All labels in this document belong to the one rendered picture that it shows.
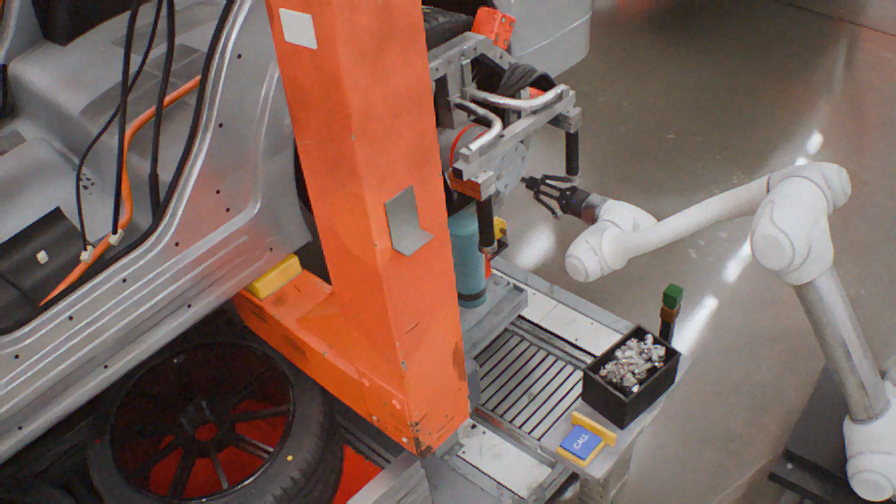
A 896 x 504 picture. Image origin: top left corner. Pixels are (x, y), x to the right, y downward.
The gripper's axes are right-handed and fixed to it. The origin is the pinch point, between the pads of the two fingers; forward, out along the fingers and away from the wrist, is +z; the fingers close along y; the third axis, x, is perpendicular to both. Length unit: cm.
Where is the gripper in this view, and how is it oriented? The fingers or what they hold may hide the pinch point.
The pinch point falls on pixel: (527, 181)
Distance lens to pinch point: 204.5
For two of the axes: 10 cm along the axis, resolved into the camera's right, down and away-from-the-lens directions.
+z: -7.4, -3.8, 5.6
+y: 4.0, -9.1, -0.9
